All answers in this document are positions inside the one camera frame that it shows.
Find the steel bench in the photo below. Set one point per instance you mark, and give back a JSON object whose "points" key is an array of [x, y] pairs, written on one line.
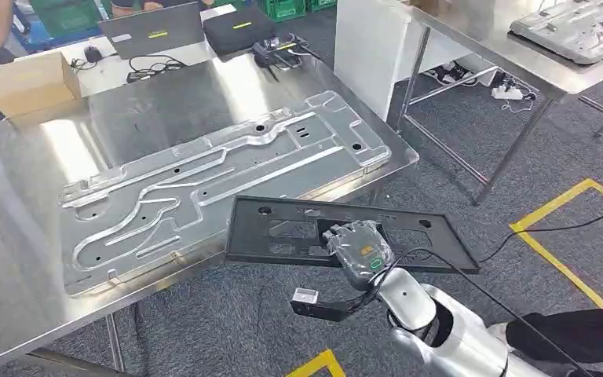
{"points": [[20, 208], [535, 67]]}

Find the black plastic plate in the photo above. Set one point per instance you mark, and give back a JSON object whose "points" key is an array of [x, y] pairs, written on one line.
{"points": [[280, 234]]}

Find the white partition board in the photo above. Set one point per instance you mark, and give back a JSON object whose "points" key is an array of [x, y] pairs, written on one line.
{"points": [[369, 52]]}

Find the yellow floor tape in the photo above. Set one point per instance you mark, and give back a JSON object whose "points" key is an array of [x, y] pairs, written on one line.
{"points": [[551, 249], [319, 364]]}

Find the grey laptop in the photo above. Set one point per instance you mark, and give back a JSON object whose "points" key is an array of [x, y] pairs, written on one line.
{"points": [[150, 31]]}

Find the cardboard box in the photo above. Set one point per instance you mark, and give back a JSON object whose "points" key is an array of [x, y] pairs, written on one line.
{"points": [[33, 86]]}

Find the black computer mouse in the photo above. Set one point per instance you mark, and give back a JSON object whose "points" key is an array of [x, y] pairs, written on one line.
{"points": [[93, 53]]}

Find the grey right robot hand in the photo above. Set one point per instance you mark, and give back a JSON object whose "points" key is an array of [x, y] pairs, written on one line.
{"points": [[359, 252]]}

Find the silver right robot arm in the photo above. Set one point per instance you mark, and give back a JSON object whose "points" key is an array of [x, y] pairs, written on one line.
{"points": [[447, 328]]}

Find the white power strip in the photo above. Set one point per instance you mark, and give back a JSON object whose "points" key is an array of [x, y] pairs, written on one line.
{"points": [[507, 93]]}

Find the black and white shoes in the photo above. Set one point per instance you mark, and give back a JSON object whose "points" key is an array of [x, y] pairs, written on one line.
{"points": [[449, 73]]}

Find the black soft case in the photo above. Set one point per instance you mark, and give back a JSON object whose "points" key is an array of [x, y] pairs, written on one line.
{"points": [[239, 28]]}

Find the green crate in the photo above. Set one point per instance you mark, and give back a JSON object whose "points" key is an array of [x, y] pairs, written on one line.
{"points": [[282, 9], [67, 15], [321, 4]]}

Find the black handheld controller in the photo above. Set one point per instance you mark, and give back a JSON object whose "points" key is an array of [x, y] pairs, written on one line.
{"points": [[276, 51]]}

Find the white desk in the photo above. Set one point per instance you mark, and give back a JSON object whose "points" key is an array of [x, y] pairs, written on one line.
{"points": [[104, 78]]}

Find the large stamped metal panel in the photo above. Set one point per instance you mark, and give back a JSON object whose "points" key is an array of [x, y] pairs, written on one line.
{"points": [[577, 28], [218, 182]]}

